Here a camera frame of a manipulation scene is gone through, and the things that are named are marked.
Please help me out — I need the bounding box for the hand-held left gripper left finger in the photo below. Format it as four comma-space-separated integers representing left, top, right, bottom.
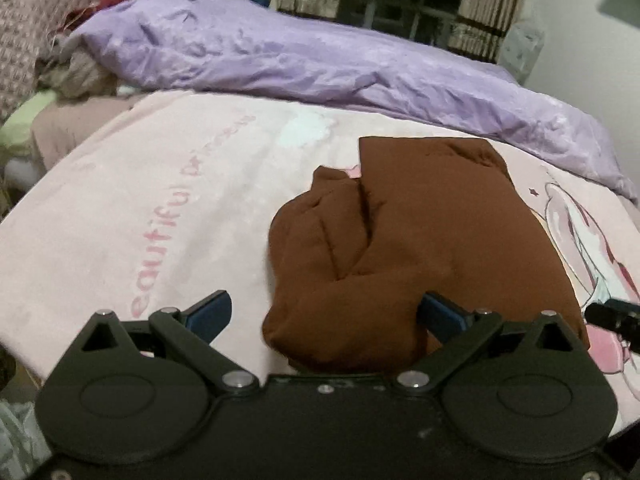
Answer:
75, 290, 261, 396

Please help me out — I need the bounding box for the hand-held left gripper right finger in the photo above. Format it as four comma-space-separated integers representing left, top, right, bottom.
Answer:
395, 291, 577, 392

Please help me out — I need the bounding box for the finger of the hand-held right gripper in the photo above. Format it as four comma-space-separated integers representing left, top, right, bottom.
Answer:
584, 299, 640, 354

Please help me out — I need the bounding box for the brown garment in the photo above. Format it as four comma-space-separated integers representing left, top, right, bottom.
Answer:
261, 136, 591, 376

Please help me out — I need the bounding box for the beige clothes pile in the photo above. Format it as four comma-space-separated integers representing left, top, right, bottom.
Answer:
36, 35, 122, 102

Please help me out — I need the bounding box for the pink printed blanket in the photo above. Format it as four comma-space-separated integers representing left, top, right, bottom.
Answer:
0, 89, 640, 441

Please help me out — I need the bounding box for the floral cloth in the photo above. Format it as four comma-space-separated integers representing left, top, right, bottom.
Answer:
0, 350, 57, 480

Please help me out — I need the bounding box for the green pillow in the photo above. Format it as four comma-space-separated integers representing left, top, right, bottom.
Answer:
0, 89, 68, 157

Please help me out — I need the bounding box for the white plastic bag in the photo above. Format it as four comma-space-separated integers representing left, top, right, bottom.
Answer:
499, 19, 547, 87

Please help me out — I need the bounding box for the purple duvet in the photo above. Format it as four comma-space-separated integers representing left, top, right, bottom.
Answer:
70, 0, 640, 206

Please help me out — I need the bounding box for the red cloth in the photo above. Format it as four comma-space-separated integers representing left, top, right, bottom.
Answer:
64, 0, 127, 27

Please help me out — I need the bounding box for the checked pink pillow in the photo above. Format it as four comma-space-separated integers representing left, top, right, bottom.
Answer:
0, 0, 56, 118

